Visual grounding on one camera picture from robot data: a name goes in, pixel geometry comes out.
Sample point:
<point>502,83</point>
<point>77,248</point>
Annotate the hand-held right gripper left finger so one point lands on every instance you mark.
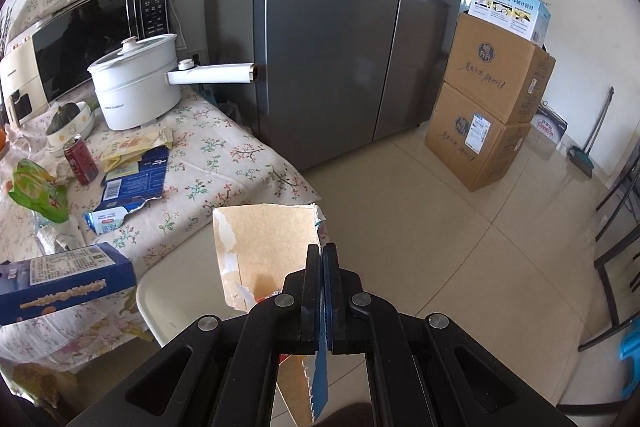
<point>313,292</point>

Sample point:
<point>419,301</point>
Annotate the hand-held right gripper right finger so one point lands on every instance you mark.
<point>330,292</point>

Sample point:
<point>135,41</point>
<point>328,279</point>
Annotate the torn brown cardboard piece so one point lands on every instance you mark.
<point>270,237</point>

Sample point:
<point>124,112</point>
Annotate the white plastic bin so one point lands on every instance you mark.
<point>180,277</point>

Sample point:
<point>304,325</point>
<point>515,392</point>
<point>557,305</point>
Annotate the red drink can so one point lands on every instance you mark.
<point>81,162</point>

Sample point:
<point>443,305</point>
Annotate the brown fuzzy slipper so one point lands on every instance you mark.
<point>347,416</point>

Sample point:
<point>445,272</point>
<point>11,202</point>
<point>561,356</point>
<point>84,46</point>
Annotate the floral tablecloth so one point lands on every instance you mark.
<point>210,157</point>

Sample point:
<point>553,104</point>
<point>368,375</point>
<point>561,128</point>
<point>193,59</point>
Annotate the brown cardboard box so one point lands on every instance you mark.
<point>495,67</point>
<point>475,147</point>

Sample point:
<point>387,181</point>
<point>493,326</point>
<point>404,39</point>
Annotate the flattened blue carton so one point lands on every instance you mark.
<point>137,179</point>

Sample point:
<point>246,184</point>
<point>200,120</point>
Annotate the white and blue milk carton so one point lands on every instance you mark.
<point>105,221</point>

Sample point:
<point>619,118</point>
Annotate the pale snack packet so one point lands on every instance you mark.
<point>142,141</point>

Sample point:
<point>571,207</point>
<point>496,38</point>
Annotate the yellow snack packet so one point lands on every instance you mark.
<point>120,164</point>

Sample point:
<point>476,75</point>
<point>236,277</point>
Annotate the blue biscuit stick box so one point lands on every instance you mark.
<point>65,282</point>

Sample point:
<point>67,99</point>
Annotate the grey refrigerator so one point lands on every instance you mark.
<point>325,32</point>

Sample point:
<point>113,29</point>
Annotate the white electric pot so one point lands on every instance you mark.
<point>135,87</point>

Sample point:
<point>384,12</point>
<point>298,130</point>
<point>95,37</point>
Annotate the white and blue floor box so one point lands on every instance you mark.
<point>550,124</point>

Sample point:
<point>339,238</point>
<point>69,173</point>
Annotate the black metal chair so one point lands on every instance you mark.
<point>607,257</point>

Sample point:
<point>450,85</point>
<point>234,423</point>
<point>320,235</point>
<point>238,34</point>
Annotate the broom with dustpan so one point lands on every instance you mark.
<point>582,159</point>

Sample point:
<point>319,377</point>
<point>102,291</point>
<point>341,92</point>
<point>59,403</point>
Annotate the white ceramic dish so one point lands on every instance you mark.
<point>75,132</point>

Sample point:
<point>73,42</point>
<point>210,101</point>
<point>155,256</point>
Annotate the green snack bag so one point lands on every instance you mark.
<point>37,194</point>

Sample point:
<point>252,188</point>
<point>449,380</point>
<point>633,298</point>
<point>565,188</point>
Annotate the blue plastic stool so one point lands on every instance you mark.
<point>631,347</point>

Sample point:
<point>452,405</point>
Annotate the dark green squash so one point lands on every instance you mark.
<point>62,117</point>

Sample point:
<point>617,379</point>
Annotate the light blue printed box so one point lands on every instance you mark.
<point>505,9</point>

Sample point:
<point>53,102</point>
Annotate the black microwave oven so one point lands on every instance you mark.
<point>85,42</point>

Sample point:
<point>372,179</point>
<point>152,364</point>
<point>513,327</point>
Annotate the cream countertop appliance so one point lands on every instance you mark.
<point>20,77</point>

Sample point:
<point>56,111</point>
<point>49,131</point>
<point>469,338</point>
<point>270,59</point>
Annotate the dry twig bouquet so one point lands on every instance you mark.
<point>4,32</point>

